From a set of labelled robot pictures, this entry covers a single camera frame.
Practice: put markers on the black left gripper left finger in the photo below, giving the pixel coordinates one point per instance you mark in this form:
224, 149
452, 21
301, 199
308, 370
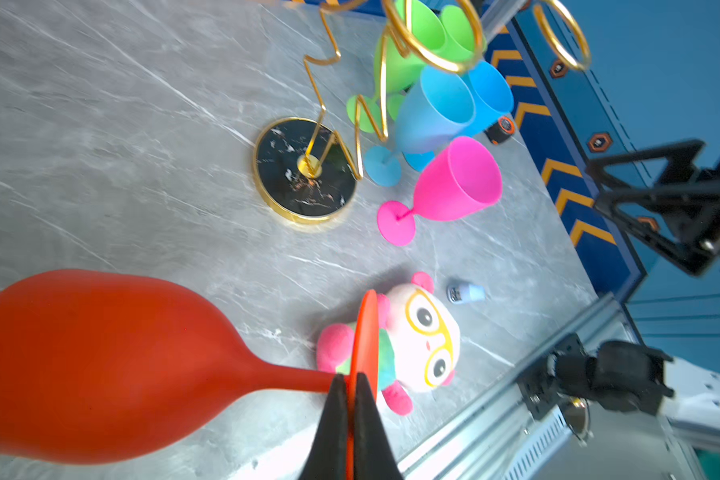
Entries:
327, 459

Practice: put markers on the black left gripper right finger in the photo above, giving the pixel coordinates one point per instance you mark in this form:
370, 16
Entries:
372, 454

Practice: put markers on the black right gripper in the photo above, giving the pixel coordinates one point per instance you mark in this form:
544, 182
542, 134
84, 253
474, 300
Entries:
668, 182

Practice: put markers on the blue wine glass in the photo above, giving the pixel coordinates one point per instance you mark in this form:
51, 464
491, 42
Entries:
493, 98
435, 109

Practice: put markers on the magenta wine glass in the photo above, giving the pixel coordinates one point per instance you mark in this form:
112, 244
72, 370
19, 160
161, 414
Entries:
462, 180

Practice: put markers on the red wine glass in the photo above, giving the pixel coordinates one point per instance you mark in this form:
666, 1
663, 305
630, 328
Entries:
100, 367

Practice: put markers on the blue wine glass front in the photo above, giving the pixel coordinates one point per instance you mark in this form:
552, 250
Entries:
435, 109

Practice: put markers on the green wine glass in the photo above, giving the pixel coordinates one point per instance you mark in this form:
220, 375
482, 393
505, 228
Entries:
403, 72
459, 43

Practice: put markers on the green wine glass front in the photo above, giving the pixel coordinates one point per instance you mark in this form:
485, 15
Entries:
403, 72

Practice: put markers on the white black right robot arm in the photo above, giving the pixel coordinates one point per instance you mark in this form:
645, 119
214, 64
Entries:
622, 376

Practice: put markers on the gold wine glass rack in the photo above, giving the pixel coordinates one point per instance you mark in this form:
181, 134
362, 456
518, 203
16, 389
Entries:
399, 29

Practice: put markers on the colourful plush toy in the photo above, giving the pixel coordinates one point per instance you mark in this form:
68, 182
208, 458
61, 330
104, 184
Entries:
419, 343

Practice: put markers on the small light blue stapler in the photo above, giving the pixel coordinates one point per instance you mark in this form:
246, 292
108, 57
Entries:
465, 292

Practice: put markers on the orange black tape measure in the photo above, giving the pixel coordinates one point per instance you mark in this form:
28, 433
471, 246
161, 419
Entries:
501, 131

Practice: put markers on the aluminium front rail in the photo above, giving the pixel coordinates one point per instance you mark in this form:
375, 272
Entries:
496, 436

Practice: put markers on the aluminium corner post right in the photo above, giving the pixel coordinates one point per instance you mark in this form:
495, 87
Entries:
498, 14

